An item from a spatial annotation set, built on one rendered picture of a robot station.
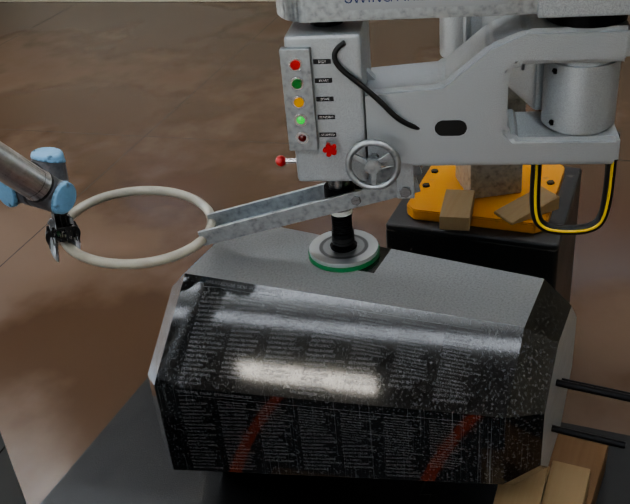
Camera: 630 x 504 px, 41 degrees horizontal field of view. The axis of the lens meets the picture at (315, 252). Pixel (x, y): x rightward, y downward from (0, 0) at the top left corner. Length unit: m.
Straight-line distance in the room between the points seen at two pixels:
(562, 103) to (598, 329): 1.66
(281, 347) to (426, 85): 0.84
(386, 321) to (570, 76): 0.80
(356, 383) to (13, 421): 1.71
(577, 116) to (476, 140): 0.26
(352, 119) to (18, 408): 2.02
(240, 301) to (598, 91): 1.15
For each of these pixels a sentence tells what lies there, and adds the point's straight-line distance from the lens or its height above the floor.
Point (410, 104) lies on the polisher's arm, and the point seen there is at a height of 1.38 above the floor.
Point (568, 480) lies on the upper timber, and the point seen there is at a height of 0.24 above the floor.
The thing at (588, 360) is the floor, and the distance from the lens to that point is 3.60.
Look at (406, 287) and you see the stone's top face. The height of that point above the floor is 0.86.
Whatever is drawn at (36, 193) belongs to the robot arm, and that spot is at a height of 1.27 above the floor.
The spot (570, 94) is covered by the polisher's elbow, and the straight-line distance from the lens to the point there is 2.29.
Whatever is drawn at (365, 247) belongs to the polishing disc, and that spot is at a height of 0.89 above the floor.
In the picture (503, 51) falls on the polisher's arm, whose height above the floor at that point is 1.52.
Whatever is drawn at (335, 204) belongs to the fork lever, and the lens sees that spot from 2.46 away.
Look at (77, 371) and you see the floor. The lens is 3.79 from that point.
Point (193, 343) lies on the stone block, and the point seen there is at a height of 0.71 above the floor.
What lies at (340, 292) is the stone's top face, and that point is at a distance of 2.43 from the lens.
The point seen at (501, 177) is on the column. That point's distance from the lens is 3.06.
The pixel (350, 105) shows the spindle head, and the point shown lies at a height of 1.39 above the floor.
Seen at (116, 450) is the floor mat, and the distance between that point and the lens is 3.33.
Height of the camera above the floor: 2.22
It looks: 31 degrees down
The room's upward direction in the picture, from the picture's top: 5 degrees counter-clockwise
